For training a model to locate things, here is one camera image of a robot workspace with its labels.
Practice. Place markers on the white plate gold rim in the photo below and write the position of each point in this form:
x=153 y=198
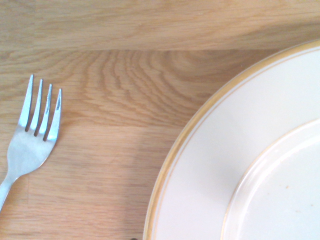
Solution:
x=250 y=150

